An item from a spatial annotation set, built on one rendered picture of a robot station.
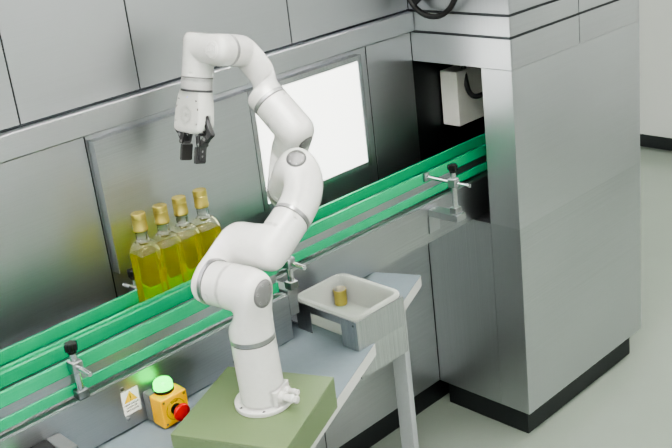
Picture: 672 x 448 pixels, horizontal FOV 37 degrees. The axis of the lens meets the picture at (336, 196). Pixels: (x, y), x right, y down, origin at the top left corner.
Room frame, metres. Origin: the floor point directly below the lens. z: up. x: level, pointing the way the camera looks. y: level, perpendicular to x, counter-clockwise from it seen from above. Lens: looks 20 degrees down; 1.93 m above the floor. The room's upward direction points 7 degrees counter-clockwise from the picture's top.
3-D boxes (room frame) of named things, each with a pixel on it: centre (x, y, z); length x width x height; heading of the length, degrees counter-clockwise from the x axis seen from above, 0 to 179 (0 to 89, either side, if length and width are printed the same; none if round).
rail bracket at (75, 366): (1.83, 0.56, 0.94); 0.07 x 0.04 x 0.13; 42
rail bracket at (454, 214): (2.69, -0.32, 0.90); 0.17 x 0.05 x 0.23; 42
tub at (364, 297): (2.27, 0.00, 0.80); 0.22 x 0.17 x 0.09; 42
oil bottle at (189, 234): (2.24, 0.37, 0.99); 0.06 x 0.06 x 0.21; 42
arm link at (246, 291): (1.84, 0.21, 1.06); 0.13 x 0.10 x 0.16; 53
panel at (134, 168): (2.55, 0.22, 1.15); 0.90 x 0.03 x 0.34; 132
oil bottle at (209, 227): (2.27, 0.33, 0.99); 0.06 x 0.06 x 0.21; 42
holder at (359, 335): (2.29, 0.02, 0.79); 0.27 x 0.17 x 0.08; 42
